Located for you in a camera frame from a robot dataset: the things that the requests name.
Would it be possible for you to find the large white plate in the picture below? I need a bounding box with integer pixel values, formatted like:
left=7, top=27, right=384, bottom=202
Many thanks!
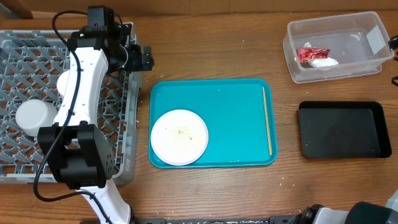
left=150, top=110, right=209, bottom=166

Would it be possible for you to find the grey shallow bowl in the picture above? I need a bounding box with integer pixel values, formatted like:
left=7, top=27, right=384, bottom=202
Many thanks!
left=16, top=99, right=57, bottom=137

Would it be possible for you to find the wooden chopstick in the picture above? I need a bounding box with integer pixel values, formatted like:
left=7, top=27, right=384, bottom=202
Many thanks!
left=262, top=86, right=272, bottom=156

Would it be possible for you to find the red snack wrapper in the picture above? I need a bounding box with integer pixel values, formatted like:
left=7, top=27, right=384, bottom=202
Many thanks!
left=296, top=47, right=330, bottom=63

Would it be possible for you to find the white napkin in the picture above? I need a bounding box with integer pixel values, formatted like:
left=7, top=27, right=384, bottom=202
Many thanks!
left=303, top=42, right=339, bottom=68

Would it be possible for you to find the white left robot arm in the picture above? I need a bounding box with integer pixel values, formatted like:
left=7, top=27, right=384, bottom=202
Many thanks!
left=34, top=6, right=154, bottom=223

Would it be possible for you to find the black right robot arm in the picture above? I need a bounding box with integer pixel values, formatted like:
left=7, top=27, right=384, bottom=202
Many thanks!
left=289, top=101, right=397, bottom=223

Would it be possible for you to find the grey dishwasher rack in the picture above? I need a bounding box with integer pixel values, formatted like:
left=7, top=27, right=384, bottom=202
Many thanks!
left=1, top=30, right=143, bottom=185

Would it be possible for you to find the teal plastic tray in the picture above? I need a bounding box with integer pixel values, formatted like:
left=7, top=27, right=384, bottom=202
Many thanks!
left=149, top=78, right=278, bottom=168

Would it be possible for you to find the black plastic tray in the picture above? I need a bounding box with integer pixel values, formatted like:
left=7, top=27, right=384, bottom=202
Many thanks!
left=297, top=101, right=392, bottom=159

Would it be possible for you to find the clear plastic bin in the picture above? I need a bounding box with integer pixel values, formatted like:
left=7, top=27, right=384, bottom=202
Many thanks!
left=282, top=11, right=394, bottom=84

